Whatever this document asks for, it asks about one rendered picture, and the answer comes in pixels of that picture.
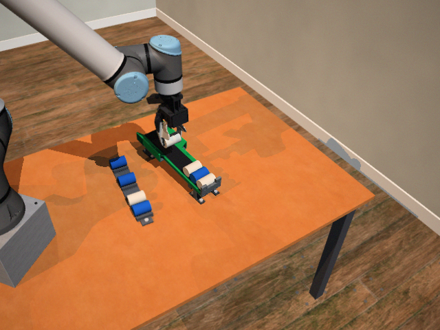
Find grey end stop bar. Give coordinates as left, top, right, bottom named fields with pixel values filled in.
left=200, top=181, right=221, bottom=196

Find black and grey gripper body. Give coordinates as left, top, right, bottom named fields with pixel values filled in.
left=157, top=92, right=189, bottom=129

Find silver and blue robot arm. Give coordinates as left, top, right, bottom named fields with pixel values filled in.
left=0, top=0, right=183, bottom=236

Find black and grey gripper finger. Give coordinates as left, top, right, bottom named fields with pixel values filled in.
left=155, top=112, right=170, bottom=146
left=176, top=125, right=186, bottom=137

